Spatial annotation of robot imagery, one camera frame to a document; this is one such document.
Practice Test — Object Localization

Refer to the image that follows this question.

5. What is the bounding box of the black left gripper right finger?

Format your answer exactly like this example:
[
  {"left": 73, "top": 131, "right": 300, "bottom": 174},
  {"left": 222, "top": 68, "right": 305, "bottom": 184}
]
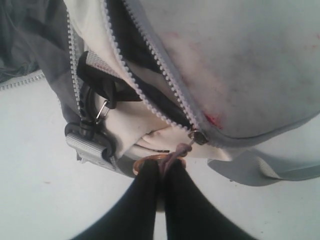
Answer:
[{"left": 162, "top": 159, "right": 256, "bottom": 240}]

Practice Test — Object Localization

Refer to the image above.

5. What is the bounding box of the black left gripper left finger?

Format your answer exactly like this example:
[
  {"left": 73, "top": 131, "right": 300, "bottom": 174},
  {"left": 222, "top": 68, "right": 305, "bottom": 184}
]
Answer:
[{"left": 74, "top": 160, "right": 160, "bottom": 240}]

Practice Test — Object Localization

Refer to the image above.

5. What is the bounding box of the white duffel bag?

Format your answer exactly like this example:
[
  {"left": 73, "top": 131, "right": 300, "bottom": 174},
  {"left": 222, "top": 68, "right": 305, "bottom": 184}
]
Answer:
[{"left": 0, "top": 0, "right": 320, "bottom": 186}]

